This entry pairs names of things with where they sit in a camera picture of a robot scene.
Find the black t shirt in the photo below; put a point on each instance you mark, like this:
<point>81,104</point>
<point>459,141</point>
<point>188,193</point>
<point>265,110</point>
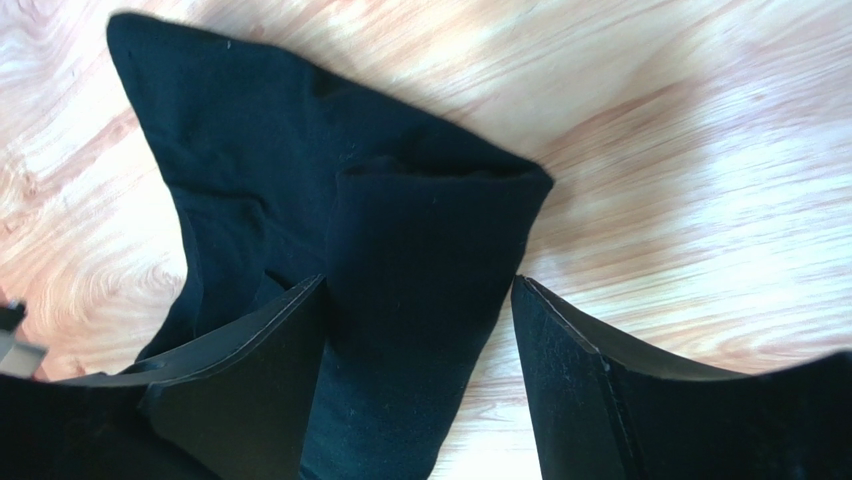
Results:
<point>280,170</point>

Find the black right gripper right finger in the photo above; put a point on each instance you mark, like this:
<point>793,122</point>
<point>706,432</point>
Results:
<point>607,405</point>

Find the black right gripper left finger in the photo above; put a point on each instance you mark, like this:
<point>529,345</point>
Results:
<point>231,404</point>

